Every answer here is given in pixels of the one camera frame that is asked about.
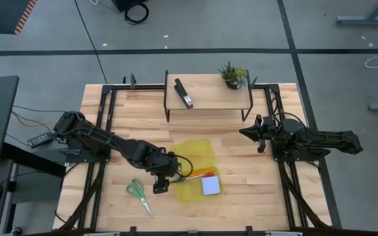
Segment black stapler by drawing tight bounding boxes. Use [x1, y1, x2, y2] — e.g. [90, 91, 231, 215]
[174, 77, 194, 109]

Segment yellow floor cable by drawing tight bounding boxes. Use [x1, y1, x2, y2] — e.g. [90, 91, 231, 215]
[10, 110, 58, 128]

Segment green handled scissors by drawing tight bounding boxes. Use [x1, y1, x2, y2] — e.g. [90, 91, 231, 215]
[125, 178, 154, 218]

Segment black metal table frame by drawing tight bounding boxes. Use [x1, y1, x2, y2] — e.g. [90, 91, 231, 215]
[56, 83, 333, 231]

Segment orange pencil with pink eraser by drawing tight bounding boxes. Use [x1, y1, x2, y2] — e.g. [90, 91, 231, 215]
[184, 168, 216, 181]

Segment black coiled floor cable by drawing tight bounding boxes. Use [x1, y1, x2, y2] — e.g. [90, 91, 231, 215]
[123, 1, 150, 26]

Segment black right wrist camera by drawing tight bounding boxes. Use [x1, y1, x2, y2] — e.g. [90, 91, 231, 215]
[262, 115, 276, 132]

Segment yellow-green translucent pencil case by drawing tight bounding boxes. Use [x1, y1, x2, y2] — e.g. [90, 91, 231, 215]
[168, 138, 225, 205]

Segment potted succulent plant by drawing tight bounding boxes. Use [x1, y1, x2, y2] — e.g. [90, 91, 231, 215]
[218, 60, 250, 90]

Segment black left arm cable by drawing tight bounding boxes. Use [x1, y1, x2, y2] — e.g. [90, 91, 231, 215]
[175, 153, 194, 181]

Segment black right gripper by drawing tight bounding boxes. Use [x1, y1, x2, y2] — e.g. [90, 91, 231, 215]
[239, 114, 277, 154]

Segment black power adapter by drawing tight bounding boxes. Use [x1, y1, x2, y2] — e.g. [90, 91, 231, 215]
[27, 131, 55, 149]

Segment white notepad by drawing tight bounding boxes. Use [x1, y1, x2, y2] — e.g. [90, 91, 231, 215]
[201, 176, 222, 197]

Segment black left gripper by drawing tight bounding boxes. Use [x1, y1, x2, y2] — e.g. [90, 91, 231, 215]
[152, 153, 188, 195]

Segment red marker pen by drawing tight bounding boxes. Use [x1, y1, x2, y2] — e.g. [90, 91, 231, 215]
[185, 172, 215, 181]

